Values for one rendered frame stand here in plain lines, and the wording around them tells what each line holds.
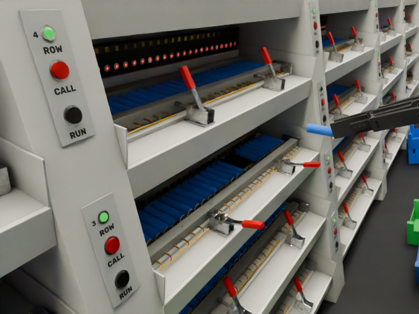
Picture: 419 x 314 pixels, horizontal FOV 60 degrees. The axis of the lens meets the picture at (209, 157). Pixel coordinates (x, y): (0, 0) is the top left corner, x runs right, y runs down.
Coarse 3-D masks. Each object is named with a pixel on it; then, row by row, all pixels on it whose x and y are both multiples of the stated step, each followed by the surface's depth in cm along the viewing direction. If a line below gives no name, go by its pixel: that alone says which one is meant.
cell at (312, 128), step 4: (308, 124) 70; (312, 124) 70; (308, 128) 70; (312, 128) 70; (316, 128) 69; (320, 128) 69; (324, 128) 68; (328, 128) 68; (308, 132) 71; (312, 132) 70; (316, 132) 69; (320, 132) 69; (324, 132) 68; (328, 132) 68; (332, 136) 68
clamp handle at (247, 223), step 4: (224, 216) 59; (224, 220) 59; (228, 220) 59; (232, 220) 59; (236, 220) 59; (244, 220) 57; (248, 220) 57; (232, 224) 58; (236, 224) 58; (240, 224) 57; (244, 224) 57; (248, 224) 56; (252, 224) 56; (256, 224) 55; (260, 224) 55; (252, 228) 56; (256, 228) 55; (260, 228) 55
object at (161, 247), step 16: (288, 144) 88; (272, 160) 80; (240, 176) 72; (256, 176) 75; (224, 192) 67; (240, 192) 70; (208, 208) 62; (176, 224) 57; (192, 224) 58; (160, 240) 53; (176, 240) 55; (160, 256) 52; (176, 256) 53
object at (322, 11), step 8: (320, 0) 91; (328, 0) 96; (336, 0) 101; (344, 0) 107; (352, 0) 114; (360, 0) 123; (368, 0) 132; (320, 8) 93; (328, 8) 98; (336, 8) 103; (344, 8) 110; (352, 8) 117; (360, 8) 126; (368, 8) 136
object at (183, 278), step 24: (312, 144) 92; (312, 168) 90; (264, 192) 72; (288, 192) 78; (240, 216) 64; (264, 216) 70; (192, 240) 57; (216, 240) 58; (240, 240) 62; (168, 264) 52; (192, 264) 53; (216, 264) 56; (168, 288) 48; (192, 288) 52; (168, 312) 48
